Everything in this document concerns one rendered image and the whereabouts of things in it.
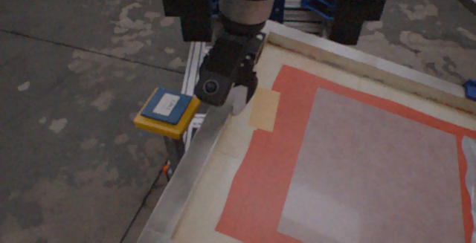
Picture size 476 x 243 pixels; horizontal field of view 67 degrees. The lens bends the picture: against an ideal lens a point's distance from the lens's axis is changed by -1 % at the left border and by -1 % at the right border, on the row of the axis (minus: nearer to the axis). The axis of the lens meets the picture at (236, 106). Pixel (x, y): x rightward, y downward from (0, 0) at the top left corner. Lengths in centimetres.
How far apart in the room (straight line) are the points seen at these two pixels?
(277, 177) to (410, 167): 26
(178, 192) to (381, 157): 39
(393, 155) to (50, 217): 166
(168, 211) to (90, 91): 202
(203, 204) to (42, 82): 222
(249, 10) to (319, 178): 32
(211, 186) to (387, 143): 36
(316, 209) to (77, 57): 240
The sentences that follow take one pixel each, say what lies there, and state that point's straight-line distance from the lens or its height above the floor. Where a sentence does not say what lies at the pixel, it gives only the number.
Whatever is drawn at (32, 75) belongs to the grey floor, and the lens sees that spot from 281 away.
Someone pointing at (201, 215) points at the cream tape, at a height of 112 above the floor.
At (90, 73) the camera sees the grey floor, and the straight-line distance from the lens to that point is 265.
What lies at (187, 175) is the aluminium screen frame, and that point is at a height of 116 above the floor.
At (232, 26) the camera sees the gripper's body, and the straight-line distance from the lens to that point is 52.
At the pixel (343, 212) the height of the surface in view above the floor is 108.
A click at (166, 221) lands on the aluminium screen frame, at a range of 54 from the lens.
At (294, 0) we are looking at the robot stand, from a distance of 118.
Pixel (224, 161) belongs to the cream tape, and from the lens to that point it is 63.
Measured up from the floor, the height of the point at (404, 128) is 107.
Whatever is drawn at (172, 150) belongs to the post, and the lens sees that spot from 105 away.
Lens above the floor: 163
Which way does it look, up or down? 47 degrees down
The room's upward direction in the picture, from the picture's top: straight up
